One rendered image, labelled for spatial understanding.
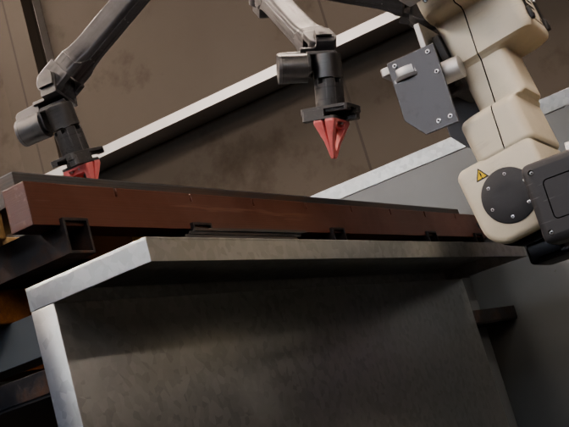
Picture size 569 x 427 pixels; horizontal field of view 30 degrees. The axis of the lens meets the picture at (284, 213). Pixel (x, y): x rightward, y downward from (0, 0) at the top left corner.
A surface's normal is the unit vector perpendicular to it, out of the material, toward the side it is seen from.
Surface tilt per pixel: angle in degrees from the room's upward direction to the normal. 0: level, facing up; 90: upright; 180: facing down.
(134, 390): 90
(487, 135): 90
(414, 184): 90
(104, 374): 90
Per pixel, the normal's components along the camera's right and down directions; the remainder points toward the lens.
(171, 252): 0.80, -0.33
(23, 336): -0.52, -0.03
